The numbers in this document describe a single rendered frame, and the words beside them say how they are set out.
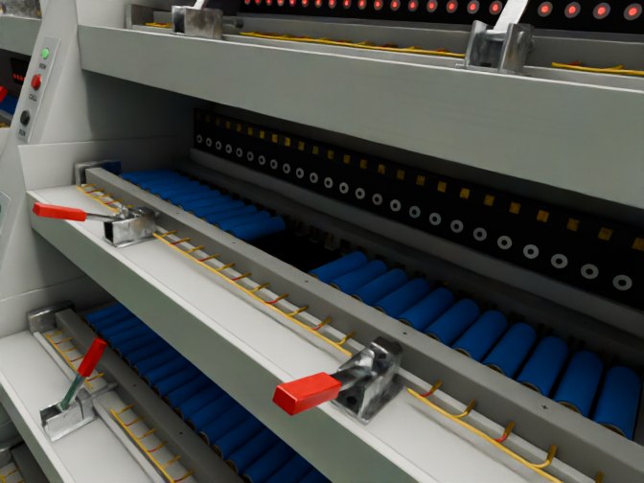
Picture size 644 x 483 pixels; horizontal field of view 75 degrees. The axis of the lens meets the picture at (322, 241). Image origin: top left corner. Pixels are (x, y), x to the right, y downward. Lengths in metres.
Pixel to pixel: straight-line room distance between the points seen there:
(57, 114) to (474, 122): 0.46
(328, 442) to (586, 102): 0.21
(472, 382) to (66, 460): 0.36
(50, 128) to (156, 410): 0.33
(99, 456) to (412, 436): 0.31
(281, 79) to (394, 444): 0.23
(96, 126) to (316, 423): 0.45
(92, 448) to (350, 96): 0.38
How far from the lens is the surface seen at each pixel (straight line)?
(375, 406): 0.25
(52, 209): 0.39
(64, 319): 0.61
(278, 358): 0.27
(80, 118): 0.58
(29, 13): 0.82
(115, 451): 0.47
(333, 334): 0.29
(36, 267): 0.61
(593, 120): 0.22
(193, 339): 0.32
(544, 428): 0.25
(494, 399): 0.25
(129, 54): 0.48
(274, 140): 0.49
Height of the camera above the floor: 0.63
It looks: 5 degrees down
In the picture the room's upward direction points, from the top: 21 degrees clockwise
